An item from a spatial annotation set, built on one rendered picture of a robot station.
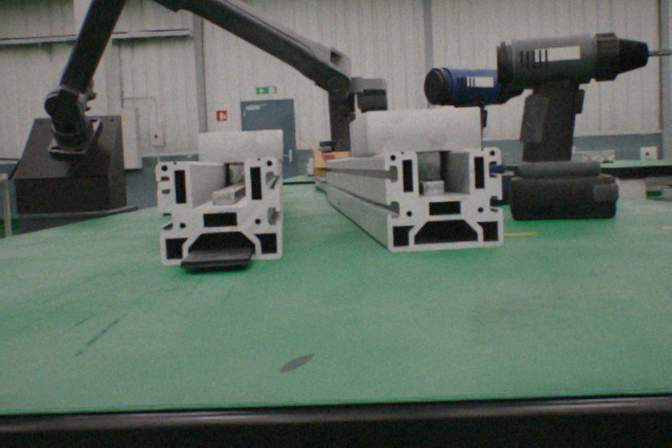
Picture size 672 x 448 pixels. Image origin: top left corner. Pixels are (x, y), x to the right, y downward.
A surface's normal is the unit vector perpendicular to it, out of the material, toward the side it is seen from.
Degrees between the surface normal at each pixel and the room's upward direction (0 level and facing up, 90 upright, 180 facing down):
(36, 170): 45
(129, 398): 0
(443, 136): 90
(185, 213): 90
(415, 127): 90
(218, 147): 90
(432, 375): 0
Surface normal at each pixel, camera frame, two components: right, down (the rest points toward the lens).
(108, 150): 0.01, -0.67
